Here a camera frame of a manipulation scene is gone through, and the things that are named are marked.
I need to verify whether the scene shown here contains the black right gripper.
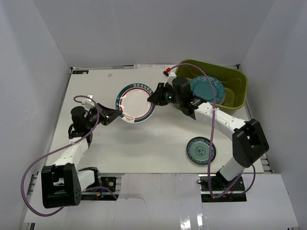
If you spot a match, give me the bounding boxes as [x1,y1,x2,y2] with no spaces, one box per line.
[148,83,183,107]

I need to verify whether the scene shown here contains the white green rimmed plate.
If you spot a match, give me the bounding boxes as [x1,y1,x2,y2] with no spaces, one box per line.
[115,83,155,124]

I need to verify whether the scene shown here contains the teal scalloped plate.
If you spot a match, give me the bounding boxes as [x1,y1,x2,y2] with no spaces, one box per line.
[190,76,226,104]

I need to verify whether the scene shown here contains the small blue patterned dish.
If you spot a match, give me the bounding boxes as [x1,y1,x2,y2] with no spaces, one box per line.
[186,137,210,165]

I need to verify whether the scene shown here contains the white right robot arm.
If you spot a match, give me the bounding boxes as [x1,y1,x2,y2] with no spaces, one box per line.
[147,77,269,191]

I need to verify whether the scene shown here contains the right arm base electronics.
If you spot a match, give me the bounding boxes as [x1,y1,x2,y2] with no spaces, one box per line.
[196,176,247,203]

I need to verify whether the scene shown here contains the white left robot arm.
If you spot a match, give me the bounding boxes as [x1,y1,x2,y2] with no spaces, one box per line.
[41,104,122,208]

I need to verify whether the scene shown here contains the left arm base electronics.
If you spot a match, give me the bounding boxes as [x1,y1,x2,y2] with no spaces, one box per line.
[82,176,121,201]

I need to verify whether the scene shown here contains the olive green plastic bin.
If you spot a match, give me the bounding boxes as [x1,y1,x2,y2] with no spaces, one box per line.
[175,59,248,115]

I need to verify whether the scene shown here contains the white papers at back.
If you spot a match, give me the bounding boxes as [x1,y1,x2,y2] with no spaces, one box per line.
[134,64,175,70]

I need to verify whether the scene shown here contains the black label sticker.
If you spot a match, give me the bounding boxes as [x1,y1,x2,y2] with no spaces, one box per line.
[72,70,89,74]

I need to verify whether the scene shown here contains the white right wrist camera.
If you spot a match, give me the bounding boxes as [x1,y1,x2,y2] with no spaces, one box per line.
[163,68,177,86]

